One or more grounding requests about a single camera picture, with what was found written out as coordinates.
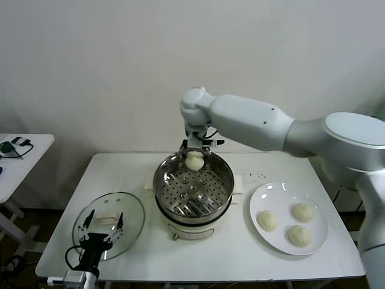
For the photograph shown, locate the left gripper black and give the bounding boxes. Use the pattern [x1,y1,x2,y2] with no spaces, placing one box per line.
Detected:
[77,210,125,272]

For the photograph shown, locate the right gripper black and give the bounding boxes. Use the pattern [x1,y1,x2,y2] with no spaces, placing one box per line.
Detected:
[179,128,212,159]

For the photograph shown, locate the white steamed baozi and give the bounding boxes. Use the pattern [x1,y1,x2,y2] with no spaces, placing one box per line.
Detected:
[291,202,316,223]
[285,225,312,247]
[184,151,205,172]
[256,210,280,232]

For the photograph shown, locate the round glass pot lid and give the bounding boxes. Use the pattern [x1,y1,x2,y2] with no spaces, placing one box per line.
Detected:
[72,191,146,262]

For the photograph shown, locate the stainless steel steamer basket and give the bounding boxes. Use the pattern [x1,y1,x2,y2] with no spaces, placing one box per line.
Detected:
[144,149,244,223]

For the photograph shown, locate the cream electric cooker pot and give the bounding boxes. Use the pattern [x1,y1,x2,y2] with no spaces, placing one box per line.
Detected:
[155,192,241,241]

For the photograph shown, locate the large white plate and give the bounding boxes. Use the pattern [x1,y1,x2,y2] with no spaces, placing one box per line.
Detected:
[248,181,329,256]

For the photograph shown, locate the white side table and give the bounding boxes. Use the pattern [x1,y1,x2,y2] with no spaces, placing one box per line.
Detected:
[0,133,55,241]

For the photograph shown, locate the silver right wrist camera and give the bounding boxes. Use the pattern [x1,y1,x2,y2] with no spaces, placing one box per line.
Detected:
[186,137,225,151]

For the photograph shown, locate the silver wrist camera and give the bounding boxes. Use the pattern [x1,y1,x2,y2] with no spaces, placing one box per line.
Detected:
[186,137,225,151]
[47,270,87,287]

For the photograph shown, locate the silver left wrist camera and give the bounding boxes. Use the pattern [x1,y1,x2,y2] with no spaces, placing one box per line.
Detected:
[47,270,87,287]

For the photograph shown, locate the black floor cables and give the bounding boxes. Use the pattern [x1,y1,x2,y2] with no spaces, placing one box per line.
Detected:
[0,255,23,276]

